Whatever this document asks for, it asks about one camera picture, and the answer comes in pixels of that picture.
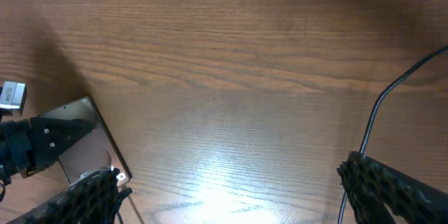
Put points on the bronze Galaxy smartphone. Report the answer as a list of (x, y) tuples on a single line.
[(94, 151)]

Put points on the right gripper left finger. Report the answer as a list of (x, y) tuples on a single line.
[(94, 199)]

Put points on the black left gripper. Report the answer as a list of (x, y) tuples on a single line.
[(23, 152)]

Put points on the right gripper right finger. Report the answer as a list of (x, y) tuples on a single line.
[(377, 192)]

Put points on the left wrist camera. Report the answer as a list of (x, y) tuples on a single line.
[(13, 97)]

